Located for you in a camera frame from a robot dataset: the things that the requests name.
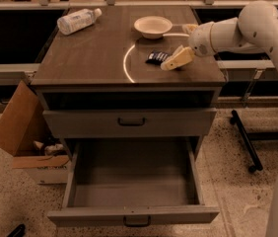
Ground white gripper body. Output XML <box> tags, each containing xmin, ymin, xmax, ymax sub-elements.
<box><xmin>188</xmin><ymin>22</ymin><xmax>216</xmax><ymax>57</ymax></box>

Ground dark blueberry rxbar wrapper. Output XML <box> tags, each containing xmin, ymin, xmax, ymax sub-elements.
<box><xmin>146</xmin><ymin>50</ymin><xmax>170</xmax><ymax>65</ymax></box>

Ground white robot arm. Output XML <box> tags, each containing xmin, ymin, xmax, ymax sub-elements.
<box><xmin>161</xmin><ymin>0</ymin><xmax>278</xmax><ymax>237</ymax></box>

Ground closed grey upper drawer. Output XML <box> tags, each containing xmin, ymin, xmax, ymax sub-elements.
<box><xmin>43</xmin><ymin>108</ymin><xmax>216</xmax><ymax>138</ymax></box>

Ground grey drawer cabinet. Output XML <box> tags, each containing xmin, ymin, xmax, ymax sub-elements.
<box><xmin>31</xmin><ymin>5</ymin><xmax>228</xmax><ymax>228</ymax></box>

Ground open grey middle drawer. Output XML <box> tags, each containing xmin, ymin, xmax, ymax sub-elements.
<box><xmin>47</xmin><ymin>137</ymin><xmax>219</xmax><ymax>227</ymax></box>

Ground white paper bowl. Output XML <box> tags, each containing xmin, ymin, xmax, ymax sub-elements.
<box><xmin>134</xmin><ymin>16</ymin><xmax>173</xmax><ymax>40</ymax></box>

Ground black wheeled base leg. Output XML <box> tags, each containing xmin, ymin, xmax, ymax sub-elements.
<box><xmin>230</xmin><ymin>110</ymin><xmax>263</xmax><ymax>173</ymax></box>

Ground clear plastic water bottle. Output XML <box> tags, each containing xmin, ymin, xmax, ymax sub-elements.
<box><xmin>57</xmin><ymin>8</ymin><xmax>102</xmax><ymax>36</ymax></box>

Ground open cardboard box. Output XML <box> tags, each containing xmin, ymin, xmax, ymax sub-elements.
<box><xmin>0</xmin><ymin>81</ymin><xmax>70</xmax><ymax>185</ymax></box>

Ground black object on floor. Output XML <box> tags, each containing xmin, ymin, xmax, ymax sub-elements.
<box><xmin>7</xmin><ymin>224</ymin><xmax>26</xmax><ymax>237</ymax></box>

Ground black upper drawer handle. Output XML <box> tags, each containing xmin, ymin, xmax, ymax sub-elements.
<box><xmin>117</xmin><ymin>118</ymin><xmax>146</xmax><ymax>126</ymax></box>

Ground black drawer handle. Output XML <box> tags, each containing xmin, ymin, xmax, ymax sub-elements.
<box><xmin>123</xmin><ymin>215</ymin><xmax>151</xmax><ymax>228</ymax></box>
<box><xmin>117</xmin><ymin>118</ymin><xmax>146</xmax><ymax>126</ymax></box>

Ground black middle drawer handle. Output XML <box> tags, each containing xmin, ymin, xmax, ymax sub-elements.
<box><xmin>123</xmin><ymin>215</ymin><xmax>151</xmax><ymax>228</ymax></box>

